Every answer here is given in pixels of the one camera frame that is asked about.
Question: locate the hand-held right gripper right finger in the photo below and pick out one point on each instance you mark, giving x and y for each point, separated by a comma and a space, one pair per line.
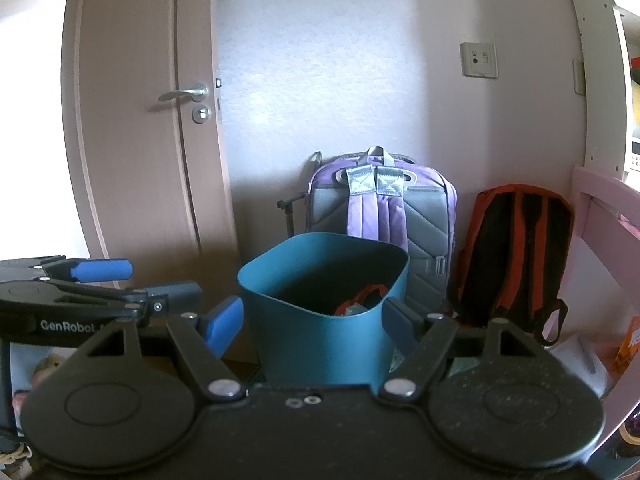
400, 321

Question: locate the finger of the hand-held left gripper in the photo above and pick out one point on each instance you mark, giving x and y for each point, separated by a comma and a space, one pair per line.
175, 297
100, 270

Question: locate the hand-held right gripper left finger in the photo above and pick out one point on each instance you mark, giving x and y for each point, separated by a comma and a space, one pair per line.
225, 322

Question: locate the red plastic bag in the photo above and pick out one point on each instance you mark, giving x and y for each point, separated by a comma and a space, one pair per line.
367, 294

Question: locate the large teal plastic bin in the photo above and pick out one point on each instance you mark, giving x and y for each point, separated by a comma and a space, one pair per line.
320, 345

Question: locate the beige wooden door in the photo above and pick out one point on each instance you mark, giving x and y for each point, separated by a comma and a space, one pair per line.
135, 185

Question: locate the purple grey backpack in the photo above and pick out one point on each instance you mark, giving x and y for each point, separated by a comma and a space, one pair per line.
425, 220

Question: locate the black metal stand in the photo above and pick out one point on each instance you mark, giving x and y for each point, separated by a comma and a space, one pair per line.
290, 210

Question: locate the red black backpack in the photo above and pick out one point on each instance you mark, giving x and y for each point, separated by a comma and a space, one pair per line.
515, 260

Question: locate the white storage box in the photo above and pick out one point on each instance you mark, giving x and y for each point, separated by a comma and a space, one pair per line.
580, 365

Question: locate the silver door lock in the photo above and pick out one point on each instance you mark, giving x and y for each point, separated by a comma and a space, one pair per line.
201, 114

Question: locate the pink desk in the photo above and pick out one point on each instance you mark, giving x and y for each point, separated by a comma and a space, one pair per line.
610, 260

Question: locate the orange snack packet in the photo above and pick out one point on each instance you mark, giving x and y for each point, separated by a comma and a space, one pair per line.
631, 342

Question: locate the small white device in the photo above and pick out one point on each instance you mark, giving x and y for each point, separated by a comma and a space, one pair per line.
635, 155

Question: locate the white bookshelf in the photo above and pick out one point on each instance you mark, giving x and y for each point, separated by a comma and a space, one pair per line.
595, 60

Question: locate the small beige wall socket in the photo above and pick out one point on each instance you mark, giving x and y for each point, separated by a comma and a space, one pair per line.
579, 76

